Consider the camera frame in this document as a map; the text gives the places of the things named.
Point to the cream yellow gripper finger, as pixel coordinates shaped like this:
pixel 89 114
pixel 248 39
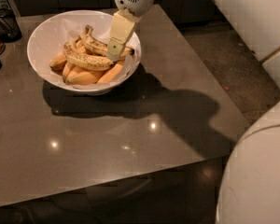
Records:
pixel 122 28

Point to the spotted banana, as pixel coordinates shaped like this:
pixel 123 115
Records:
pixel 83 60
pixel 92 44

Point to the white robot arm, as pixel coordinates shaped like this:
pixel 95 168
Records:
pixel 250 187

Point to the yellow banana bottom right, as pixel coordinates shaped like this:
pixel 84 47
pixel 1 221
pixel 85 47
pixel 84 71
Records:
pixel 111 73

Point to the yellow banana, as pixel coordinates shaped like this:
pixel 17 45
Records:
pixel 111 73
pixel 59 61
pixel 75 75

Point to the yellow banana bottom left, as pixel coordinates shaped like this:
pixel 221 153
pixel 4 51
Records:
pixel 75 75

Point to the yellow banana far left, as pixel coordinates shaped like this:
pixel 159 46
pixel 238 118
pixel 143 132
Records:
pixel 59 61

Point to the white ceramic bowl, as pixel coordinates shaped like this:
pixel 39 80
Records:
pixel 47 40

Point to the dark cabinet fronts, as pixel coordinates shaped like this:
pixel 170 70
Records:
pixel 179 11

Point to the black wire mesh basket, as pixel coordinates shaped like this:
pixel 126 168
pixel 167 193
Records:
pixel 9 28

